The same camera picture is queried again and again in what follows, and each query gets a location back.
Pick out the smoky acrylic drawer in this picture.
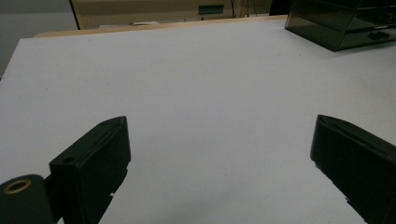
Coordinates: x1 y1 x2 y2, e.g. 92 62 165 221
354 0 396 16
345 10 396 32
337 27 396 52

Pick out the hanging cable bundle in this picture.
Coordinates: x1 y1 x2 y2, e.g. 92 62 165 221
229 0 260 19

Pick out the teal rectangular desk label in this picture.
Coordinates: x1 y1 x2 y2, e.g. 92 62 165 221
198 4 225 15

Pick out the smoky acrylic drawer cabinet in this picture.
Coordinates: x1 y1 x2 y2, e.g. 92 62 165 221
284 0 396 52

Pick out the black metal stand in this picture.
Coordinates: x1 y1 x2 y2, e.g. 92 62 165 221
68 0 82 31

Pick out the white table board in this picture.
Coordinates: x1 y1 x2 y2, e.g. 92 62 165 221
0 18 396 224

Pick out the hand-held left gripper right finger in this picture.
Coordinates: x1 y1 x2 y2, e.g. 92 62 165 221
309 114 396 224

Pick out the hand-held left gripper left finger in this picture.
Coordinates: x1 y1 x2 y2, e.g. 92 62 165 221
49 115 132 224

